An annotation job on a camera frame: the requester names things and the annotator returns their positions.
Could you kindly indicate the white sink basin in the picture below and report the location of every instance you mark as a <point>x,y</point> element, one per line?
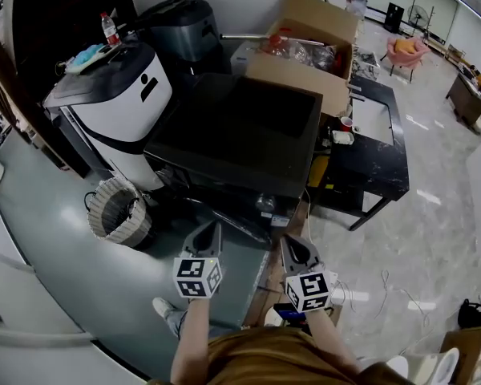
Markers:
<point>372,118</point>

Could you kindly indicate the person's right forearm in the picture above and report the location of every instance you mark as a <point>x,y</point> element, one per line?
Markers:
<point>328,343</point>

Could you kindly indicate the pink armchair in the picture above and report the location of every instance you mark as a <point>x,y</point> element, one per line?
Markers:
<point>409,60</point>

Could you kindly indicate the brown cardboard carton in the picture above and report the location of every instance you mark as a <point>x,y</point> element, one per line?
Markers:
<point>473,351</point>

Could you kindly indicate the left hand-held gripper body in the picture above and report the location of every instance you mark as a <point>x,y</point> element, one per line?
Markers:
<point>198,279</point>

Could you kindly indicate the woven laundry basket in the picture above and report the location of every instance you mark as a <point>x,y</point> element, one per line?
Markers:
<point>120,227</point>

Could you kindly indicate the grey appliance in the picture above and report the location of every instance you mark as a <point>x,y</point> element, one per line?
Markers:
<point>184,26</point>

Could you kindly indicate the ceiling tube light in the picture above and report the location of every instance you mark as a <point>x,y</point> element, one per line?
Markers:
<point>471,8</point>

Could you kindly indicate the clear water bottle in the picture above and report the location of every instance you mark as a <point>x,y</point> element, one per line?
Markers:
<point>110,30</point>

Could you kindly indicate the white food container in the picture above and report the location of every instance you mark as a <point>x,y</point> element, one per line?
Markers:
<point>342,137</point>

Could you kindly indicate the blue cloth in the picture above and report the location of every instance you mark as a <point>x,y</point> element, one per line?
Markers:
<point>86,56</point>

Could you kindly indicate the white plastic box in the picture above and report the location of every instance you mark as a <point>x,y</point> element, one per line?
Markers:
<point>240,60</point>

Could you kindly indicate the black bag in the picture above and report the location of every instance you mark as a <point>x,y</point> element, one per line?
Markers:
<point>475,315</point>

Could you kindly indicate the clear plastic bags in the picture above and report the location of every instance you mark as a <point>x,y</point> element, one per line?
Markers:
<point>304,54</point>

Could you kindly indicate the black waist device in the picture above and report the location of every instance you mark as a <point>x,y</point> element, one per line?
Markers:
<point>288,313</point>

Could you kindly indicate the yellow container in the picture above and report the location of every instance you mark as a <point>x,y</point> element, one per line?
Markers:
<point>318,171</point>

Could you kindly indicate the black upright box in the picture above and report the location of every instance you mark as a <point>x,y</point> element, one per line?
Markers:
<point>393,17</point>

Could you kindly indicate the person's right shoe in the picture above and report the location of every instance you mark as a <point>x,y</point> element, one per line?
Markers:
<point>273,317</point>

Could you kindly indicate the red cup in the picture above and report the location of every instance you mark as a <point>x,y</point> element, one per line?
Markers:
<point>346,124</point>

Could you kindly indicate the person's brown shirt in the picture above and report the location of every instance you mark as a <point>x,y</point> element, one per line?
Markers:
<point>272,359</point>

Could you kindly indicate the person's left shoe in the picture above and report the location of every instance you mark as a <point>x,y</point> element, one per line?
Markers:
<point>162,307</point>

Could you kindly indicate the dark grey washing machine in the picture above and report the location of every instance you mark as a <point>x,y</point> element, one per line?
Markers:
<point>224,155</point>

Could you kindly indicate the orange cushion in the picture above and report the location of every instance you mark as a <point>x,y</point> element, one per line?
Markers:
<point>407,46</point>

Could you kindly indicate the large cardboard box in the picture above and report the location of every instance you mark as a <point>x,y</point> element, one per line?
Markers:
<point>288,78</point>

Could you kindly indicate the person's blue jeans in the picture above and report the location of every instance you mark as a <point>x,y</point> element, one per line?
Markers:
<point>176,321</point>

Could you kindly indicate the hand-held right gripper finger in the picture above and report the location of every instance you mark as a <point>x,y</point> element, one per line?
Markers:
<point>301,249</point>
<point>292,255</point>

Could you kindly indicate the dark washing machine door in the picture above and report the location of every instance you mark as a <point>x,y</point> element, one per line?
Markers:
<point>240,225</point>

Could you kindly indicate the silver control knob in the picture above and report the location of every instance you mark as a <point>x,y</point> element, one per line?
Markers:
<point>266,203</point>

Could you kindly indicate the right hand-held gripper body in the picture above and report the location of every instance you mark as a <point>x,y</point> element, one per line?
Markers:
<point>308,291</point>

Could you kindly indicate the person's left forearm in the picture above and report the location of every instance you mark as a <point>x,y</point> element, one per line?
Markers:
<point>190,343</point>

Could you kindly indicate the wooden desk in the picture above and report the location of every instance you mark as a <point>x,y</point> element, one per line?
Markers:
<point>467,98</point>

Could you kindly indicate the white and black appliance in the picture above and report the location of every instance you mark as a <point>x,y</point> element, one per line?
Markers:
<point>116,106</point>

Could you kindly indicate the black floor fan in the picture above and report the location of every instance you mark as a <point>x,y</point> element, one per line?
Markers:
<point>417,16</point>

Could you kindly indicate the person's shoe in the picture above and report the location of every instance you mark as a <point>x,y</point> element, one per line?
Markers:
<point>162,307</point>
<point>273,317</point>

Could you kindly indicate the silver metal rod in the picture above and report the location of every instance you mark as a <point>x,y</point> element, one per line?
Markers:
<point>244,37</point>

